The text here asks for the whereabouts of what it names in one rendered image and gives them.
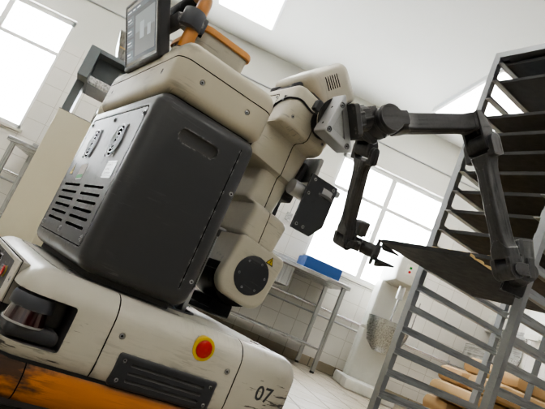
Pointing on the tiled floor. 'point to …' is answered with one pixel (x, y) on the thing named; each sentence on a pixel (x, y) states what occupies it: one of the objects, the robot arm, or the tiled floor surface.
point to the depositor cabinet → (44, 175)
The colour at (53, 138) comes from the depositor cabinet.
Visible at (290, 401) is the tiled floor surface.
